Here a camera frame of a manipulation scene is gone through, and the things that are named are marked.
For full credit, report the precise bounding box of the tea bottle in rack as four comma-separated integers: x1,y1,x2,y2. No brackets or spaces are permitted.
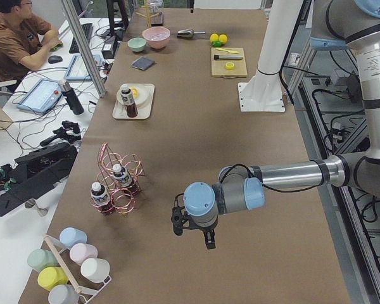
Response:
91,182,115,215
112,163,134,189

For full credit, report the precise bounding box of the pink bowl with ice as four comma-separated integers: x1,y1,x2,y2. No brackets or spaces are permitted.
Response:
142,27,171,49

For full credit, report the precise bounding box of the light blue cup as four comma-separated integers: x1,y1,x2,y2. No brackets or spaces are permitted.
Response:
60,227,87,249

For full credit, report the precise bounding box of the grey cup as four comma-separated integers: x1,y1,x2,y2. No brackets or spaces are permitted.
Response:
48,284,79,304

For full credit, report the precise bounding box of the black computer mouse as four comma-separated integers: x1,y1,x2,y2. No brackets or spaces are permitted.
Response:
47,55,63,64

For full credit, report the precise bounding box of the wooden mug tree stand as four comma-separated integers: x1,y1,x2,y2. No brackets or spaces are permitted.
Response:
136,0,164,28

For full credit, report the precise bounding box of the pink cup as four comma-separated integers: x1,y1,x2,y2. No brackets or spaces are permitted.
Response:
69,243,98,265

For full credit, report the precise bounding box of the tea bottle in rack rear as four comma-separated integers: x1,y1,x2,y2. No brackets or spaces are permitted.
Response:
112,163,134,189

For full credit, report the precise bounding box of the black equipment case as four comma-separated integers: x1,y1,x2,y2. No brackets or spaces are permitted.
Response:
0,142,77,217

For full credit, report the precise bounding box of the white round plate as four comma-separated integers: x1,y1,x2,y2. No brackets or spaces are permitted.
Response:
128,84,155,109

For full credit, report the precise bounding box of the metal ice scoop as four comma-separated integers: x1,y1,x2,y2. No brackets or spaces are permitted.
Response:
176,28,206,39

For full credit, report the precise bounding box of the white cup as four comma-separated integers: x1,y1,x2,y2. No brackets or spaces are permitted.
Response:
80,258,110,283

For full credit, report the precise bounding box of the tea bottle in rack front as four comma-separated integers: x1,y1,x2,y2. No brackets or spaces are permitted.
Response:
91,182,115,215

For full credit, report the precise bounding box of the lemon half slice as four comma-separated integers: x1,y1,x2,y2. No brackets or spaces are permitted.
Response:
225,61,235,70

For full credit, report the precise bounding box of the white camera pole base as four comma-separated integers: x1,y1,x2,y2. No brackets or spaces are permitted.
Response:
238,0,303,112

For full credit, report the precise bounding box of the cream rabbit tray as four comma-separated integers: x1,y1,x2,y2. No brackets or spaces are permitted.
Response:
112,83,155,120

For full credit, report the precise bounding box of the wooden cutting board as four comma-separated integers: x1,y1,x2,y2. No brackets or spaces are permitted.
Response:
211,47,248,78

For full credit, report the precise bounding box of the black keyboard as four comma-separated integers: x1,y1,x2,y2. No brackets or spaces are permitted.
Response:
68,22,94,54

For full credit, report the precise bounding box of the black power adapter box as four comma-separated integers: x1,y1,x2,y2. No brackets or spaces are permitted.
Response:
101,36,118,60

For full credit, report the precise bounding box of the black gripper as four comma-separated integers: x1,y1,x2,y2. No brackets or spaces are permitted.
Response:
171,193,219,250

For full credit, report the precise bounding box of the yellow cup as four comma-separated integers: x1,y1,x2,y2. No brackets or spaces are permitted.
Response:
37,267,68,291

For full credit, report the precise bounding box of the man in brown shirt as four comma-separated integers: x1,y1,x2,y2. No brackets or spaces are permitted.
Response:
0,1,63,82

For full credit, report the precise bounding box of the blue teach pendant tablet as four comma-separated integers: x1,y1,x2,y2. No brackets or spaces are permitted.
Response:
16,79,62,114

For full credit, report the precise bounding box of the mint green cup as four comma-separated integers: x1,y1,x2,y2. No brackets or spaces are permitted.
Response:
27,249,58,272

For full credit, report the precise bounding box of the dark grey folded cloth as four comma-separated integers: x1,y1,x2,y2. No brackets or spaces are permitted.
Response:
131,56,155,71

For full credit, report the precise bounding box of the aluminium frame post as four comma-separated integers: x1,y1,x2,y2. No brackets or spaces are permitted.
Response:
60,0,106,98

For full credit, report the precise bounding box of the glazed yellow donut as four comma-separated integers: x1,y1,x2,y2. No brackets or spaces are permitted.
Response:
129,87,139,99

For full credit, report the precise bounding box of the dark tea bottle on tray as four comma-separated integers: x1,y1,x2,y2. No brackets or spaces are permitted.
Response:
120,84,138,118

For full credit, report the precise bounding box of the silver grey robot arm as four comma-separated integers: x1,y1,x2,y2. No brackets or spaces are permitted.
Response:
171,1,380,249

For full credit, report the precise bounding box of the green lime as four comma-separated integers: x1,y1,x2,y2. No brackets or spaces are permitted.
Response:
212,41,222,48

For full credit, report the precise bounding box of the copper wire bottle rack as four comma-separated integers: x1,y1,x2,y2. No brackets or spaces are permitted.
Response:
91,142,144,216

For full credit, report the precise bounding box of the yellow plastic knife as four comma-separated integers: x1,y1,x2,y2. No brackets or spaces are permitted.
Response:
215,47,240,54

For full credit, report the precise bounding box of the steel muddler black tip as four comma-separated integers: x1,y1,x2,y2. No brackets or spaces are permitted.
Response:
213,54,244,60

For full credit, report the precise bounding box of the mint green bowl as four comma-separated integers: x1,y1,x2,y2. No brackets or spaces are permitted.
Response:
127,37,146,53

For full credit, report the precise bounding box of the black thermos bottle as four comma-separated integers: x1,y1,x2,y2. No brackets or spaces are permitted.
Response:
58,79,84,115

